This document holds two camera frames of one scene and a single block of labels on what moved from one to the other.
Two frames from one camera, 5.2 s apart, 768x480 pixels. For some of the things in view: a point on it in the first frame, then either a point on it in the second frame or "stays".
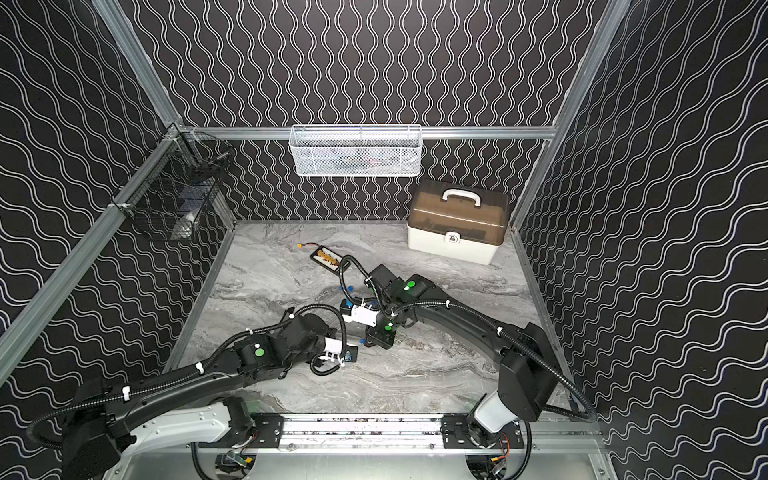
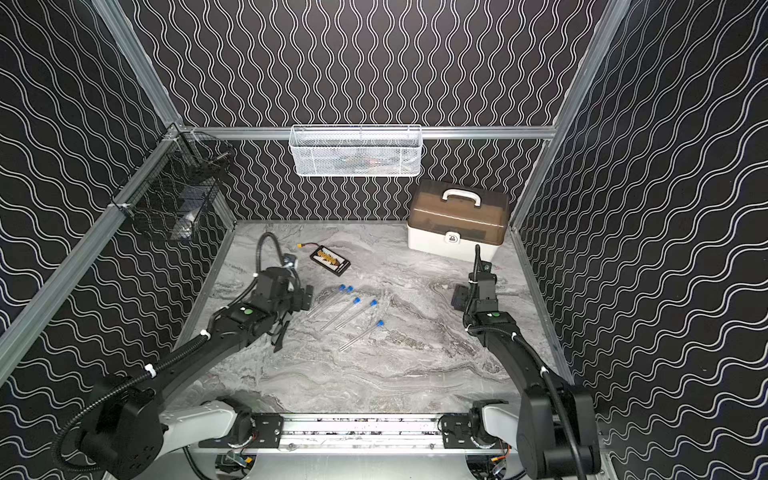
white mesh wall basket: [355, 150] stays
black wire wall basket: [173, 185] stays
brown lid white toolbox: [456, 221] stays
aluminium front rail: [405, 433] stays
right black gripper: [384, 340] → [459, 296]
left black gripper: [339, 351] → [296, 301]
